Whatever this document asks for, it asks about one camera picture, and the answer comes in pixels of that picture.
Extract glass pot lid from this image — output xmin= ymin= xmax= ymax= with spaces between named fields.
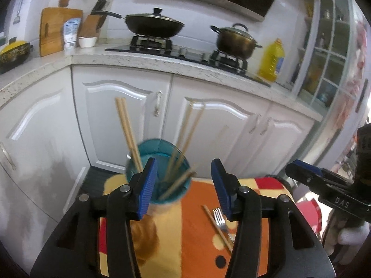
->
xmin=217 ymin=23 xmax=250 ymax=36

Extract black wok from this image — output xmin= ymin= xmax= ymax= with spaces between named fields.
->
xmin=92 ymin=10 xmax=186 ymax=39

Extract black wok lid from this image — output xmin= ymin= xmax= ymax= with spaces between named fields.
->
xmin=126 ymin=8 xmax=182 ymax=26

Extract brown cooking pot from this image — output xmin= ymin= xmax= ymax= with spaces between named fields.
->
xmin=210 ymin=25 xmax=263 ymax=60

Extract red stool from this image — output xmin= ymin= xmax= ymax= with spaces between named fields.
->
xmin=296 ymin=198 xmax=323 ymax=236

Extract hanging metal ladle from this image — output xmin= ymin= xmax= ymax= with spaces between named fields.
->
xmin=13 ymin=0 xmax=24 ymax=25

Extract person's right hand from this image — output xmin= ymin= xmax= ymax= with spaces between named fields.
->
xmin=336 ymin=223 xmax=367 ymax=250

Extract black-handled knife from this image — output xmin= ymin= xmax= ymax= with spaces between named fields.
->
xmin=91 ymin=0 xmax=111 ymax=29

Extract blue white packet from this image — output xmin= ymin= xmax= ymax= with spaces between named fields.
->
xmin=64 ymin=17 xmax=82 ymax=50

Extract white cabinet door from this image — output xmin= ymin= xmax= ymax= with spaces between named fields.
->
xmin=240 ymin=103 xmax=318 ymax=180
xmin=71 ymin=65 xmax=173 ymax=176
xmin=0 ymin=69 xmax=89 ymax=267
xmin=165 ymin=75 xmax=274 ymax=180

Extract yellow black casserole dish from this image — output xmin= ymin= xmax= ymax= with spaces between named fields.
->
xmin=0 ymin=38 xmax=31 ymax=75

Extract small white bowl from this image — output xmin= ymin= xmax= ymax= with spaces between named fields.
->
xmin=78 ymin=36 xmax=98 ymax=48

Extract orange yellow red printed cloth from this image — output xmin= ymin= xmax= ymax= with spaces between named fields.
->
xmin=99 ymin=177 xmax=296 ymax=278

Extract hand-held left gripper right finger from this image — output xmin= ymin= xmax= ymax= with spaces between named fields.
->
xmin=211 ymin=159 xmax=337 ymax=278

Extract wooden cutting board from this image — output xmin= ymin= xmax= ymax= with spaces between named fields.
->
xmin=39 ymin=7 xmax=83 ymax=57

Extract white kitchen cabinets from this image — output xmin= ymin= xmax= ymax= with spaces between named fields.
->
xmin=0 ymin=45 xmax=323 ymax=122

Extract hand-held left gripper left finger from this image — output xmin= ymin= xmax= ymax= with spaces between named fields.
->
xmin=30 ymin=157 xmax=158 ymax=278

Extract black gas stove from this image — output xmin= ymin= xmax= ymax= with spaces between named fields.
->
xmin=104 ymin=35 xmax=272 ymax=88

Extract wooden knife block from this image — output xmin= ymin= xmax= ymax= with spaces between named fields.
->
xmin=78 ymin=14 xmax=102 ymax=47

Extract glass-door cabinet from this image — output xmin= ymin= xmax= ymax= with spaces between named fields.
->
xmin=290 ymin=0 xmax=357 ymax=113

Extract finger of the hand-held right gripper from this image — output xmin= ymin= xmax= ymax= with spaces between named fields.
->
xmin=285 ymin=159 xmax=356 ymax=192
xmin=318 ymin=190 xmax=362 ymax=220

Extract yellow oil bottle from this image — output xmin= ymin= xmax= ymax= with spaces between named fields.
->
xmin=258 ymin=38 xmax=286 ymax=82

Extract floral utensil holder teal insert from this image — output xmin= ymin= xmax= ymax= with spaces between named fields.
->
xmin=126 ymin=139 xmax=193 ymax=218

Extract metal fork white handle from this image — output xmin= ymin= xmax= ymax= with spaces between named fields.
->
xmin=212 ymin=208 xmax=236 ymax=245

